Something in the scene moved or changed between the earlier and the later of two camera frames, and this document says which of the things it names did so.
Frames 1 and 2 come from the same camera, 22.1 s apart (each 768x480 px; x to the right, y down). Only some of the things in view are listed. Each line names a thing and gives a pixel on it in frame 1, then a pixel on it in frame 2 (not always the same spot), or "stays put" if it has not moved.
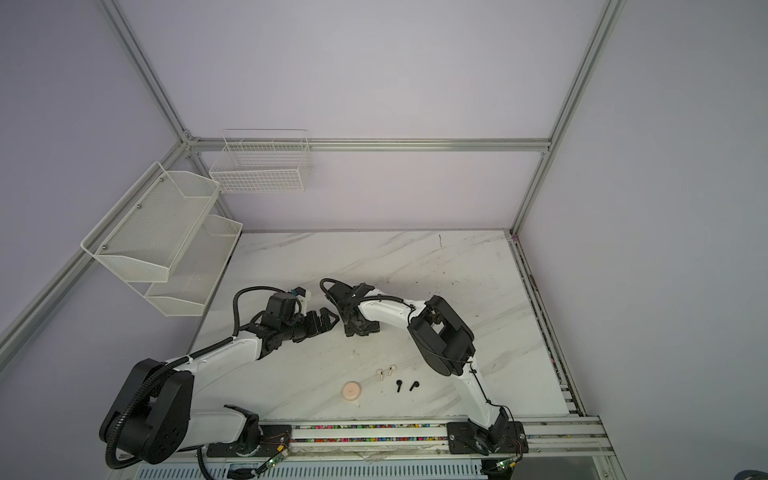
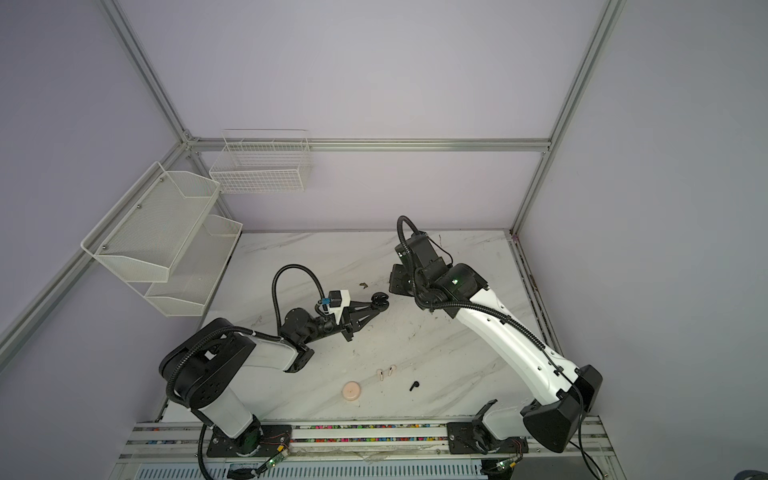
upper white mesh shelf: [148, 229] stays put
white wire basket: [262, 160] stays put
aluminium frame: [18, 338] stays put
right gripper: [371, 328] -> [393, 280]
